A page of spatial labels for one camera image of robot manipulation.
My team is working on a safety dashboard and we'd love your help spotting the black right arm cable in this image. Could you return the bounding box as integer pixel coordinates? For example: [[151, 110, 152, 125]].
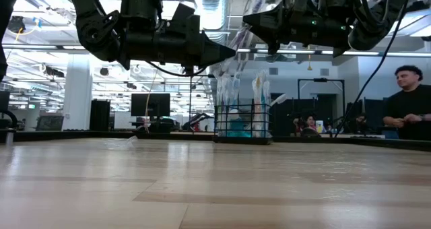
[[334, 0, 409, 136]]

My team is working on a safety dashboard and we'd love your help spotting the person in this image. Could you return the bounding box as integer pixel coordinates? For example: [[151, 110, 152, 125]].
[[356, 114, 370, 134], [383, 65, 431, 141], [292, 114, 319, 135]]

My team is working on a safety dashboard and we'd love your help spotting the black flat monitor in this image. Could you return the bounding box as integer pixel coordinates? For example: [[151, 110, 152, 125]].
[[0, 90, 11, 122]]

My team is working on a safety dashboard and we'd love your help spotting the black aluminium table frame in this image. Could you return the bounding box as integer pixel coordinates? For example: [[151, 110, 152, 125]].
[[0, 129, 431, 152]]

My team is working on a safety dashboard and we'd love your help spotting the black ceiling device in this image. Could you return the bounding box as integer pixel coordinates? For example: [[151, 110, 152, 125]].
[[6, 15, 26, 34]]

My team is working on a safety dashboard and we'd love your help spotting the black office partition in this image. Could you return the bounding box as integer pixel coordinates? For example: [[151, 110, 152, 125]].
[[271, 99, 296, 137]]

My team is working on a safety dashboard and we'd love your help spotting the long ceiling light strip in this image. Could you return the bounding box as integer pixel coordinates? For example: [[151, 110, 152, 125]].
[[1, 44, 431, 57]]

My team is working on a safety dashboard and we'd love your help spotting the silver aluminium post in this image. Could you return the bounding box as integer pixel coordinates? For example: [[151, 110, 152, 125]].
[[5, 127, 16, 145]]

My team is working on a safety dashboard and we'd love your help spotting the thin beige hanging cord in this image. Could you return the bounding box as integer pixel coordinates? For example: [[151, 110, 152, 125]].
[[144, 70, 159, 133]]

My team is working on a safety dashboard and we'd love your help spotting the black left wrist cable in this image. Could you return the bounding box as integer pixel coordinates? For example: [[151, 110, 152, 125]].
[[146, 60, 208, 77]]

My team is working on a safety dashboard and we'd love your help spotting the silver round air duct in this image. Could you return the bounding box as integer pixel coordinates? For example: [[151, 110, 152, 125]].
[[193, 0, 230, 45]]

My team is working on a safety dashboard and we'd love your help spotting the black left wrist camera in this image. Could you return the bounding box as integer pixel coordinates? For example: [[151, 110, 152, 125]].
[[171, 2, 202, 34]]

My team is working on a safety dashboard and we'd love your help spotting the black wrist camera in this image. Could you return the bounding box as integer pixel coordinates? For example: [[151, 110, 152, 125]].
[[316, 0, 358, 16], [171, 2, 202, 34]]

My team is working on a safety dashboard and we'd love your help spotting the black tall cabinet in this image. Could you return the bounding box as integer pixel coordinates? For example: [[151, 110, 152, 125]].
[[89, 99, 111, 131]]

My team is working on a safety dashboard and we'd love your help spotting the black computer monitor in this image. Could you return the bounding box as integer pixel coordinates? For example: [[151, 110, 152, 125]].
[[131, 93, 171, 117]]

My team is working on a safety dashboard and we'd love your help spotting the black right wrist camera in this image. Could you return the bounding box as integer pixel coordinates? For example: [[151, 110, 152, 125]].
[[316, 0, 358, 16]]

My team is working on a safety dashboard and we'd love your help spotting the orange toothbrush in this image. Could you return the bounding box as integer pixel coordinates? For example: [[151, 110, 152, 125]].
[[251, 70, 265, 138]]

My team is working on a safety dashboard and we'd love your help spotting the black gantry frame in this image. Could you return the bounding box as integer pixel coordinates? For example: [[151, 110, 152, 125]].
[[297, 77, 346, 132]]

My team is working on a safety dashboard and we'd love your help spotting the black wire toothbrush holder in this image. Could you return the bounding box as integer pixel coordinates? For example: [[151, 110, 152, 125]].
[[211, 102, 273, 145]]

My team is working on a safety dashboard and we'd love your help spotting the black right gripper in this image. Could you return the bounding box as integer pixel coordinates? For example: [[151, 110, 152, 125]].
[[242, 1, 351, 58]]

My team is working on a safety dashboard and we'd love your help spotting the clear plastic wrapper scrap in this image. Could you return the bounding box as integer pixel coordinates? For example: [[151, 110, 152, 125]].
[[102, 135, 139, 152]]

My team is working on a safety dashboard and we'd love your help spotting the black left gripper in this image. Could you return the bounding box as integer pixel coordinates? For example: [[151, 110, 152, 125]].
[[117, 30, 236, 70]]

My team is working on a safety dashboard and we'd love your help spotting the dark desk screen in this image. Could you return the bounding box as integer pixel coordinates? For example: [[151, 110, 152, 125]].
[[36, 115, 64, 131]]

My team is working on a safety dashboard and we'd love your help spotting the white building column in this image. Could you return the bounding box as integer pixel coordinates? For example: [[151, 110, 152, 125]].
[[62, 59, 94, 131]]

